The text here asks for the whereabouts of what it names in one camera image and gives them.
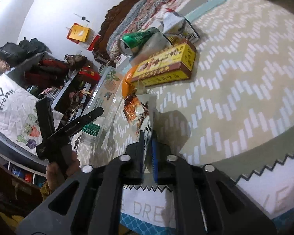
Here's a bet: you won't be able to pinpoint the green soda can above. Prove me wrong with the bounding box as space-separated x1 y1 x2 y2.
117 27 160 57

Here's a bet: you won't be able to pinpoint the yellow red flat box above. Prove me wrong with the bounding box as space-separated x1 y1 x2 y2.
131 39 197 87

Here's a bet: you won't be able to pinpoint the dark wooden headboard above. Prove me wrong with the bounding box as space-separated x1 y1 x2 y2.
92 0 140 64

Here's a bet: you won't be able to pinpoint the yellow red wall calendar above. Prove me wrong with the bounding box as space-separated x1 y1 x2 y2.
66 23 91 44

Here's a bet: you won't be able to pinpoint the mustard sleeve forearm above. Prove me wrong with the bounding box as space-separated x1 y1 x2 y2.
0 182 53 232

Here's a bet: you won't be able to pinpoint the white blue carton box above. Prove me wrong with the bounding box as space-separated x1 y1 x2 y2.
161 11 200 43

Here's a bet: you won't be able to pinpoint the beige zigzag blanket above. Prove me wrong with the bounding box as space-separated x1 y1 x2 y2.
150 0 294 227

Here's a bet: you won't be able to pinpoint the orange printed snack wrapper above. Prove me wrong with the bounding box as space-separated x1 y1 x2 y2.
122 91 158 157

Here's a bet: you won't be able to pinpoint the black bags on shelf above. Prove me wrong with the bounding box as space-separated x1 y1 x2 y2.
0 38 47 67

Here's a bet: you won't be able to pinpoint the orange snack bag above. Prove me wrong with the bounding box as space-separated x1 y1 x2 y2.
122 65 138 99

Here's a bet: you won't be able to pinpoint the person left hand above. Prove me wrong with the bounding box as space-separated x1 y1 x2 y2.
46 151 80 192

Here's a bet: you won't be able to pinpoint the white printed cloth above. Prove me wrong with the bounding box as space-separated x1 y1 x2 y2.
0 73 64 156

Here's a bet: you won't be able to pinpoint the floral quilt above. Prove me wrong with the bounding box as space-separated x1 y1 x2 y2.
106 0 190 61

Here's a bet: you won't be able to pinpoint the cluttered storage shelf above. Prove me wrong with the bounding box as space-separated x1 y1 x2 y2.
7 52 100 124

